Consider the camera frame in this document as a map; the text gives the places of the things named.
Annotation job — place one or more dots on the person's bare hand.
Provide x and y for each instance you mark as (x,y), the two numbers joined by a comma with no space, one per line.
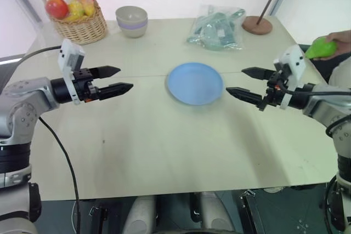
(344,42)

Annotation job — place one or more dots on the beige bowl with purple band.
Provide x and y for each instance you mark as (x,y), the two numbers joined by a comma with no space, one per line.
(133,29)

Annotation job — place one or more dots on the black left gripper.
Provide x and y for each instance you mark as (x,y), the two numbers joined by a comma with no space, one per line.
(83,86)

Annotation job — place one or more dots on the black table frame bracket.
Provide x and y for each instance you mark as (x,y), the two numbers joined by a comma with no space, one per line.
(251,212)
(98,219)

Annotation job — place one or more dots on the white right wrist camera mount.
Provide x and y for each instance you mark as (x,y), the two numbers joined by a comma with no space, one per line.
(294,64)

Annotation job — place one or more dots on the brown round stand with rod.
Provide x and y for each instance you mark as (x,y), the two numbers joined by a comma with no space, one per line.
(257,25)

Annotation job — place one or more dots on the red apple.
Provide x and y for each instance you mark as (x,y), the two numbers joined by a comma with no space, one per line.
(56,8)

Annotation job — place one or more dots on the person's white trouser leg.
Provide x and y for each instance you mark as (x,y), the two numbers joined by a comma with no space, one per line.
(341,73)

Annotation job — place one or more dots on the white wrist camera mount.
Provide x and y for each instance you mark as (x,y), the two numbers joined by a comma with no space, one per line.
(70,56)
(294,64)

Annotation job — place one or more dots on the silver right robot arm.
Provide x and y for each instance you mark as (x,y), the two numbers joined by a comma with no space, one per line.
(323,102)

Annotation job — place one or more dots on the green pear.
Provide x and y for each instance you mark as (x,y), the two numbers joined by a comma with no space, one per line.
(321,47)

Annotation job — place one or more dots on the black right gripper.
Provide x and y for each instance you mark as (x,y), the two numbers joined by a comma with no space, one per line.
(275,91)

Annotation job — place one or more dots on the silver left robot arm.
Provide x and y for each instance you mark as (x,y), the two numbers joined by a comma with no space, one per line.
(24,94)

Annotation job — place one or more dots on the yellow fruit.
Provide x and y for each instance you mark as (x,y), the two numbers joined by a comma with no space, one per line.
(89,8)
(76,8)

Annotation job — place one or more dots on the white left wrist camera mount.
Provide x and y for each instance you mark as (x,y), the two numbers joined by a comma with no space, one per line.
(70,56)

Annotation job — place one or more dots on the grey rounded robot leg shell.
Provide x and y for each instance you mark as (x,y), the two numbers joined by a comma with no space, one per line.
(216,212)
(140,214)

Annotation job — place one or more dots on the clear bag of teal items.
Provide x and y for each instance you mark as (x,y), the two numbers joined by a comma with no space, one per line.
(216,31)

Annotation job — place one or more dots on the blue plate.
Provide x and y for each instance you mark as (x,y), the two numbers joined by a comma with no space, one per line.
(194,83)

